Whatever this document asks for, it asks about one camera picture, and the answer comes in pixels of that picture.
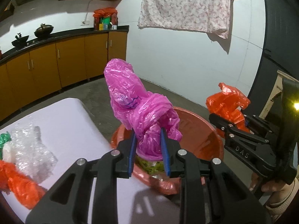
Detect small orange plastic bag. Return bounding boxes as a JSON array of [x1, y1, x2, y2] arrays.
[[206, 83, 250, 133]]

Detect wooden plank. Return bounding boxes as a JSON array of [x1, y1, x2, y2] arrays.
[[259, 70, 298, 119]]

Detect red bag on counter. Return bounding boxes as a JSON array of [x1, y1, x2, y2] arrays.
[[93, 7, 118, 31]]

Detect clear bubble wrap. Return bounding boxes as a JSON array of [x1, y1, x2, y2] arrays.
[[11, 122, 58, 183]]

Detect large orange plastic bag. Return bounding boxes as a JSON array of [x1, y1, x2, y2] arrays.
[[1, 160, 46, 210]]

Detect lower wooden kitchen cabinets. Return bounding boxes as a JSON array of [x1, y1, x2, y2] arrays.
[[1, 25, 129, 120]]

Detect red plastic basket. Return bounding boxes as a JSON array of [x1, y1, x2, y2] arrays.
[[110, 106, 225, 195]]

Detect black wok with lid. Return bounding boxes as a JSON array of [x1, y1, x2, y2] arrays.
[[34, 23, 54, 39]]

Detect pink plastic bag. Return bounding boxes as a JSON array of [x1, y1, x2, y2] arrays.
[[104, 59, 182, 161]]

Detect white plastic bag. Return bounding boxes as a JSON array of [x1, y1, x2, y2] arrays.
[[3, 142, 16, 164]]

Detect person right hand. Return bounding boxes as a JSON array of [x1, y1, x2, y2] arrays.
[[249, 173, 293, 192]]

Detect floral hanging cloth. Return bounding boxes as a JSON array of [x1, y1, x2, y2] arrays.
[[138, 0, 235, 39]]

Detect black wok left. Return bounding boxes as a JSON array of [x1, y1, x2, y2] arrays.
[[12, 33, 29, 48]]

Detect green plastic bag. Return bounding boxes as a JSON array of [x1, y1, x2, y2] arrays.
[[0, 131, 11, 149]]

